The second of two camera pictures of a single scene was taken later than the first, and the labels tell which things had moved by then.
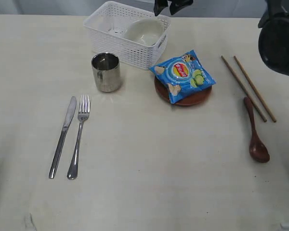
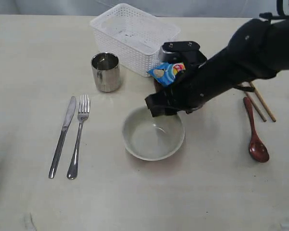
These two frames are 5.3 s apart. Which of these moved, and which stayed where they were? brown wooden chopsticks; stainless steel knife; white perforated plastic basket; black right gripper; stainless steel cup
Moved: black right gripper; white perforated plastic basket
Stayed: brown wooden chopsticks; stainless steel cup; stainless steel knife
